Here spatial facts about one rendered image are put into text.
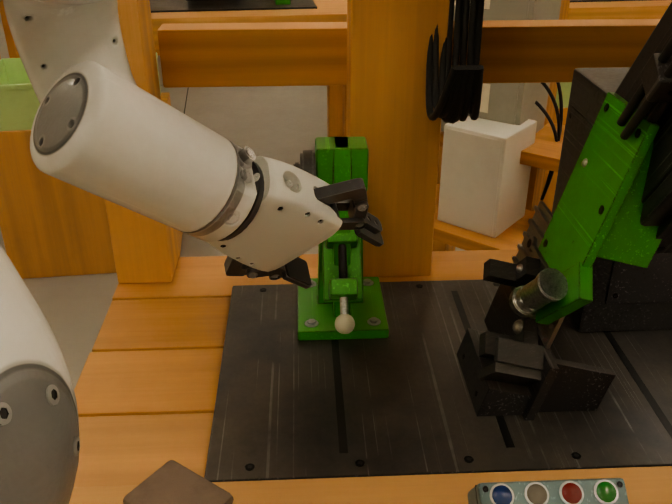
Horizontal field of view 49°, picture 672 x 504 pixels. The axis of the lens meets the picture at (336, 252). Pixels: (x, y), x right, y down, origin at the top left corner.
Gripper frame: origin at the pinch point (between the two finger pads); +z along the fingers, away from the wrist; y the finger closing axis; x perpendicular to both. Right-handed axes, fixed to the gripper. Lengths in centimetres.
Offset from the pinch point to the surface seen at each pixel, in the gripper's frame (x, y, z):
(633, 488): 25.1, -10.4, 32.2
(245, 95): -335, 193, 263
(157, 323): -16.3, 42.9, 15.9
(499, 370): 9.0, -2.7, 25.7
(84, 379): -6.3, 46.2, 4.8
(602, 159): -6.3, -24.2, 20.4
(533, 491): 24.3, -4.5, 18.3
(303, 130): -262, 147, 251
